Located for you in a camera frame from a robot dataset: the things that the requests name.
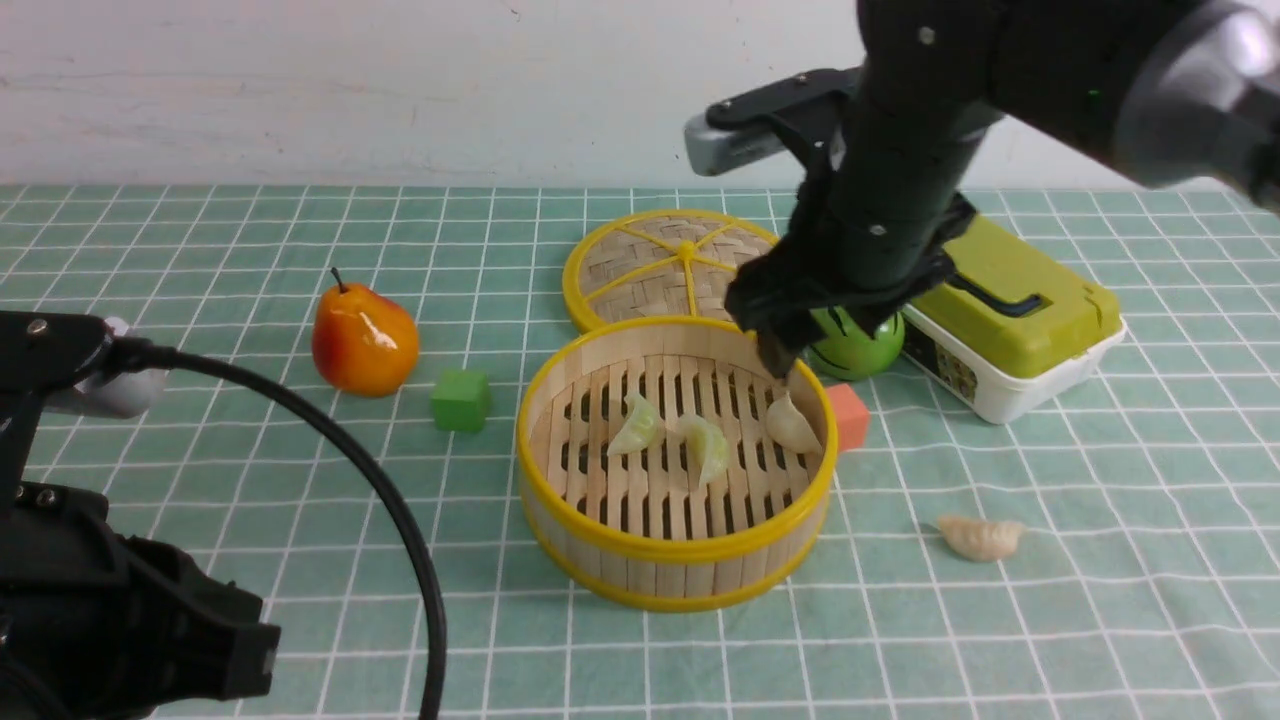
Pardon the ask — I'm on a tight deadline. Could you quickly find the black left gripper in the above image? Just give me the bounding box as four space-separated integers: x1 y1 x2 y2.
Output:
1 483 282 719

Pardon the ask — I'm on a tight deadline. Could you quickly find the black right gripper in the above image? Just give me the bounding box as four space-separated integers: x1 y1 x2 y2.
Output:
724 97 979 380

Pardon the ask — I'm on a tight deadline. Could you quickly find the pale dumpling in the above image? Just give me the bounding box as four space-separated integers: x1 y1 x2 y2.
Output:
764 392 823 455
934 514 1027 562

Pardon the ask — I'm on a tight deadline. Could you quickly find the yellowish dumpling front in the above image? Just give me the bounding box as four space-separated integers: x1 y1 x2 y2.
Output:
676 413 730 488

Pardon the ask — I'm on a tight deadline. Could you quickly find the yellowish dumpling bottom edge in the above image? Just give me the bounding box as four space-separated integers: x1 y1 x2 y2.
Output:
605 391 666 457

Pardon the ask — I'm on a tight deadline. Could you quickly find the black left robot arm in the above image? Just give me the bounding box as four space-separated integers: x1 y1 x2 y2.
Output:
1 311 282 719

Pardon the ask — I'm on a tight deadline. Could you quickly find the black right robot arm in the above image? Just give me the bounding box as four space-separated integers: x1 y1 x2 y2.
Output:
687 1 1279 379

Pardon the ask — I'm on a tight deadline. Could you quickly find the woven bamboo steamer lid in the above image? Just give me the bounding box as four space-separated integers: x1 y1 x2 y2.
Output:
562 209 778 332

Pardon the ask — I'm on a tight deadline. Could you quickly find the bamboo steamer tray yellow rim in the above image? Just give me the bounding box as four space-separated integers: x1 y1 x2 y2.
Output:
515 316 838 612

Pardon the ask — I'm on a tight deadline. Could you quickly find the green apple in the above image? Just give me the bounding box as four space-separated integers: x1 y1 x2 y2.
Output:
809 307 906 380

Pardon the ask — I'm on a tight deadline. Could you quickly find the orange cube block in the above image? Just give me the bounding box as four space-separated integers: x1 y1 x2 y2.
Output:
826 384 872 452

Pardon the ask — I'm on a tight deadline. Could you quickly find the green lidded white box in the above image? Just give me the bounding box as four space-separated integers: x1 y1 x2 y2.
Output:
902 217 1128 425

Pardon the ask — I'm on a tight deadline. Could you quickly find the green cube block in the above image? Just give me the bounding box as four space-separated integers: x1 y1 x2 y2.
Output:
431 368 492 433

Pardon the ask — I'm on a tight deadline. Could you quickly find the orange red pear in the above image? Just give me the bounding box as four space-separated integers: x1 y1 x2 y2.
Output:
310 266 420 398

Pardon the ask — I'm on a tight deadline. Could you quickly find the green checkered tablecloth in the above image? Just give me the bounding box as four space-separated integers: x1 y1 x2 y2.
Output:
0 184 1280 720

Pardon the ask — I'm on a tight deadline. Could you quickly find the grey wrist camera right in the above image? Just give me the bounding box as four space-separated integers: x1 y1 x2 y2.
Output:
684 68 863 178

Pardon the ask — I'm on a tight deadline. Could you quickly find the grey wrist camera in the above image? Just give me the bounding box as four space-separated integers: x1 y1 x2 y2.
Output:
684 68 863 178
26 315 169 419

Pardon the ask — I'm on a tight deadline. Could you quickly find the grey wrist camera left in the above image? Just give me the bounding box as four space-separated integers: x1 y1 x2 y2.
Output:
26 315 169 419

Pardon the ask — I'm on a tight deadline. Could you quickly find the black cable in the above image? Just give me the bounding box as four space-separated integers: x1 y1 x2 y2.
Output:
105 338 449 720

